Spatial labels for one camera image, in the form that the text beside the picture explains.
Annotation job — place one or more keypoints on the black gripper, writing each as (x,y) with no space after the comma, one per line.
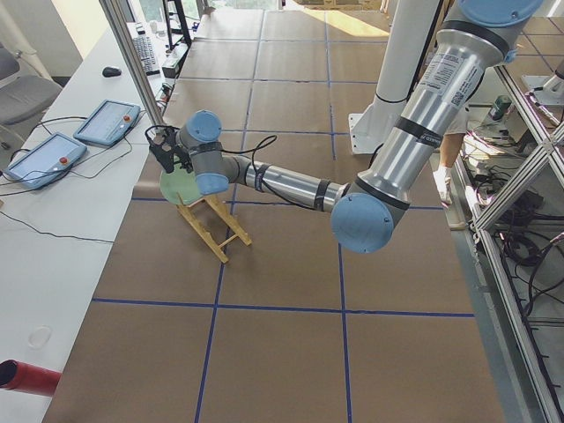
(174,155)

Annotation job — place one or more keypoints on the pale green plate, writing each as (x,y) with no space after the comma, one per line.
(179,187)

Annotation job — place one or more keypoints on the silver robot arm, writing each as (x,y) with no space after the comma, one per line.
(475,36)

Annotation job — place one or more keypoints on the wooden dish rack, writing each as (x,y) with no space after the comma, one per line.
(213,222)

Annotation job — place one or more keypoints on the blue teach pendant far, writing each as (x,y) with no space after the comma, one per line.
(108,123)

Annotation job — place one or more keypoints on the blue teach pendant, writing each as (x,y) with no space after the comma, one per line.
(47,161)
(108,123)

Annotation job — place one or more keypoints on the black computer mouse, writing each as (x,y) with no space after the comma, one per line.
(111,72)

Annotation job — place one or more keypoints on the black keyboard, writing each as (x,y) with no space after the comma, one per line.
(145,51)

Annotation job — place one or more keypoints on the blue teach pendant near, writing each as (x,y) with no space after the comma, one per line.
(47,161)

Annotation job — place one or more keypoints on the grey office chair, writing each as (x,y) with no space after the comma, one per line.
(22,95)

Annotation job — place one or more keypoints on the red cylinder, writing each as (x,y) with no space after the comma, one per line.
(23,377)

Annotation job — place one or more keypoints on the person in white shorts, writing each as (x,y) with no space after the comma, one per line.
(451,145)

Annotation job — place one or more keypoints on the aluminium frame post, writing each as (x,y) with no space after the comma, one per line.
(118,24)

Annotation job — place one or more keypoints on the aluminium frame rack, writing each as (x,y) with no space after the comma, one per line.
(542,155)

